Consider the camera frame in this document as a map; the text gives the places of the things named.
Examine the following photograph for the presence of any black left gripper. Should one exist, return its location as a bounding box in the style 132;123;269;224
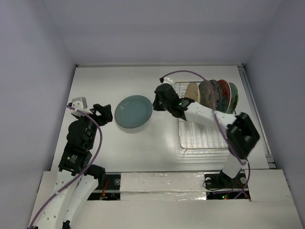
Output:
77;104;112;148

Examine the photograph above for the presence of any beige bird plate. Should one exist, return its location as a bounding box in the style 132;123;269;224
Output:
184;82;201;103

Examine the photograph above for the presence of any teal blue plate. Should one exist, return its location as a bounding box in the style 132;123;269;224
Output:
114;95;153;129

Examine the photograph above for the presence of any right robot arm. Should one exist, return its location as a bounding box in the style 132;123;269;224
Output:
153;83;260;190

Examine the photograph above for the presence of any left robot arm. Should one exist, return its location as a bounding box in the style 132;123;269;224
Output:
29;97;113;229

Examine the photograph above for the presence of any grey crane pattern plate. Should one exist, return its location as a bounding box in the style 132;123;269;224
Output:
198;81;216;108

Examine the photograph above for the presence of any dark blue patterned plate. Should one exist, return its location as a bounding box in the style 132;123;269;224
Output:
210;79;223;112

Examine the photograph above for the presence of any red plate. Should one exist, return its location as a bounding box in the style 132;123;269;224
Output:
218;79;231;114

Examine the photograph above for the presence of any green floral plate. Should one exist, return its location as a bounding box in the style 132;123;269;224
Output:
226;82;239;114

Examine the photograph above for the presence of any foil covered front panel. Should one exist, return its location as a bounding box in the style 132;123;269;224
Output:
120;172;206;201

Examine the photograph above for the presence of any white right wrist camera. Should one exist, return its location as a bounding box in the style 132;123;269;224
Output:
159;76;174;85

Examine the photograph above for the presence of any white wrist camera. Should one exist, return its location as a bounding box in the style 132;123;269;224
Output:
159;76;174;85
67;97;91;117

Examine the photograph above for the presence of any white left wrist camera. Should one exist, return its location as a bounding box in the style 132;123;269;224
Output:
67;97;91;117

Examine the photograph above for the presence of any metal wire dish rack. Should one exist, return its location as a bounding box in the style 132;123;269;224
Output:
174;82;227;151

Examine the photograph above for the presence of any white back edge rail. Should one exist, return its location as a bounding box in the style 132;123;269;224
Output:
76;63;245;68

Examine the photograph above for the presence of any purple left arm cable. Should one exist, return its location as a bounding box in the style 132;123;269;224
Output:
27;105;103;229

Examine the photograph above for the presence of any right side aluminium rail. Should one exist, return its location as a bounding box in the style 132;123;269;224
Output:
237;65;277;169

